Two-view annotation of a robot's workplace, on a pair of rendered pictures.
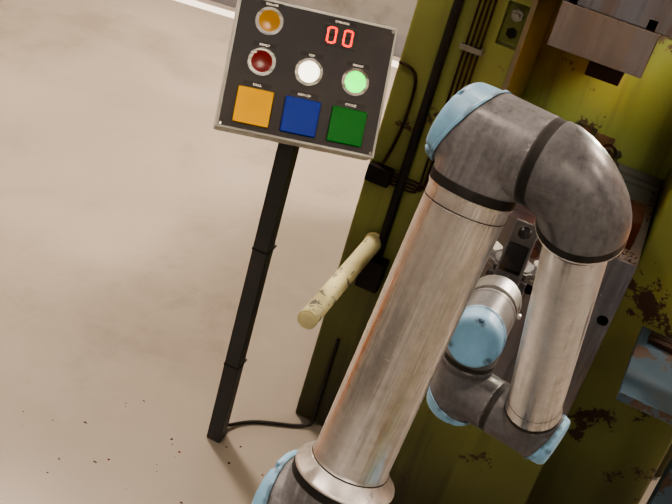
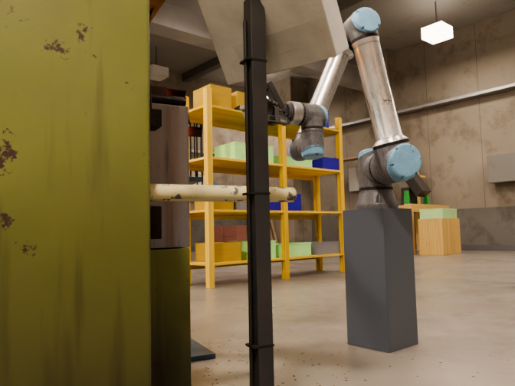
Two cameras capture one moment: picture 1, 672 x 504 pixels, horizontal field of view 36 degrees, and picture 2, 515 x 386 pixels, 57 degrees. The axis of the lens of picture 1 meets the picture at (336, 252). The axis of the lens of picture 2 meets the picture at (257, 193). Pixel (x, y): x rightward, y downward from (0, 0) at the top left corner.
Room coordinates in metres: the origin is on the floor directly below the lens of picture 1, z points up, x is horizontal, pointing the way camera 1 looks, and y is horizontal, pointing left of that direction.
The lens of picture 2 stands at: (2.86, 1.01, 0.51)
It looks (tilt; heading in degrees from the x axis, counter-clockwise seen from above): 5 degrees up; 228
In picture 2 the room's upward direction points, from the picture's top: 1 degrees counter-clockwise
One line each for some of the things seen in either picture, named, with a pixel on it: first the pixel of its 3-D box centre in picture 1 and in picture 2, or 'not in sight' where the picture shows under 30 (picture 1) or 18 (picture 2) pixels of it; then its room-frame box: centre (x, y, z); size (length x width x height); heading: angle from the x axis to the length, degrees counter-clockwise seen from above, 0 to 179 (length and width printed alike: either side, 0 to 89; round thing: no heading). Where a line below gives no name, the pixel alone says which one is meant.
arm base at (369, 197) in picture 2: not in sight; (376, 198); (1.02, -0.25, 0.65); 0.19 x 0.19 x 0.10
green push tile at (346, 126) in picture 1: (346, 126); not in sight; (2.01, 0.05, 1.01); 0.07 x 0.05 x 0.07; 101
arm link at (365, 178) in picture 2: not in sight; (375, 168); (1.02, -0.24, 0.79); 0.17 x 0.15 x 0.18; 63
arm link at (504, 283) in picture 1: (495, 303); (292, 112); (1.52, -0.29, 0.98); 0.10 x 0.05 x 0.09; 76
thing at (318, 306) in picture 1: (342, 278); (225, 193); (2.05, -0.03, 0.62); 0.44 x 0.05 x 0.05; 166
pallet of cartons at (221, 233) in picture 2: not in sight; (233, 238); (-5.17, -9.00, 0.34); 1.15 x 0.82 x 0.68; 89
